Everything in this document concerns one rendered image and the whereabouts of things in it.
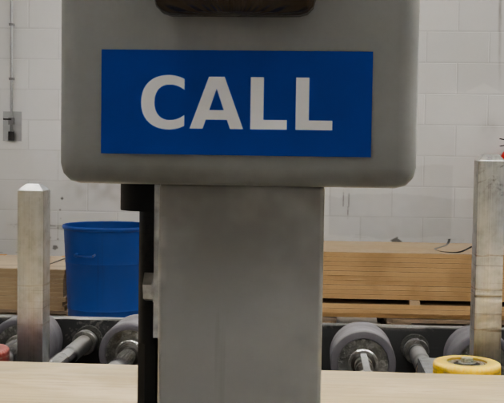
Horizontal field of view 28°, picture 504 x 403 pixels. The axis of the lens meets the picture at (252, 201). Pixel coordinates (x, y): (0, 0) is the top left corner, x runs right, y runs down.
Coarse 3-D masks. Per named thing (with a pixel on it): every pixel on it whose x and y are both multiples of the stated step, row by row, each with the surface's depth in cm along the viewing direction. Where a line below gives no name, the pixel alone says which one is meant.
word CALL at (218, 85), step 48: (144, 96) 19; (192, 96) 19; (240, 96) 19; (288, 96) 19; (336, 96) 19; (144, 144) 19; (192, 144) 19; (240, 144) 19; (288, 144) 19; (336, 144) 19
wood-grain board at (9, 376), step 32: (0, 384) 108; (32, 384) 108; (64, 384) 109; (96, 384) 109; (128, 384) 109; (352, 384) 110; (384, 384) 111; (416, 384) 111; (448, 384) 111; (480, 384) 111
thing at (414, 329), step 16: (0, 320) 187; (64, 320) 186; (80, 320) 186; (96, 320) 186; (112, 320) 186; (64, 336) 187; (400, 336) 183; (432, 336) 182; (448, 336) 182; (96, 352) 186; (400, 352) 183; (432, 352) 182; (400, 368) 183
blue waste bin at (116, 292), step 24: (72, 240) 575; (96, 240) 567; (120, 240) 569; (72, 264) 577; (96, 264) 569; (120, 264) 571; (72, 288) 579; (96, 288) 571; (120, 288) 572; (72, 312) 581; (96, 312) 572; (120, 312) 573
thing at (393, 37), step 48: (96, 0) 19; (144, 0) 19; (336, 0) 19; (384, 0) 19; (96, 48) 19; (144, 48) 19; (192, 48) 19; (240, 48) 19; (288, 48) 19; (336, 48) 19; (384, 48) 19; (96, 96) 19; (384, 96) 19; (96, 144) 19; (384, 144) 19; (144, 192) 22
